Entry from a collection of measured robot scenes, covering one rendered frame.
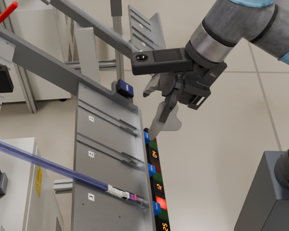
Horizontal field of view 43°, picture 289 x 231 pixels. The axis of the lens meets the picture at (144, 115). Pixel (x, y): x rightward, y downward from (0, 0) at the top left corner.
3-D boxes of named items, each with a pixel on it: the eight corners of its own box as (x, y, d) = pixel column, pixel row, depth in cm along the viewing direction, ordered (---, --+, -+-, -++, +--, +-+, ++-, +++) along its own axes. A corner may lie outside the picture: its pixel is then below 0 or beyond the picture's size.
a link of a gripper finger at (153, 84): (161, 102, 86) (182, 94, 78) (139, 95, 84) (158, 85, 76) (163, 90, 87) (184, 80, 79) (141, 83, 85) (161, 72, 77)
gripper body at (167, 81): (195, 113, 75) (231, 72, 68) (158, 101, 71) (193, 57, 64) (188, 88, 80) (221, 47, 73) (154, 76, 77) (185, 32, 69)
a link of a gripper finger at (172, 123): (175, 150, 75) (191, 109, 73) (149, 143, 72) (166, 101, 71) (169, 145, 78) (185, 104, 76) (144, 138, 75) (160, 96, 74)
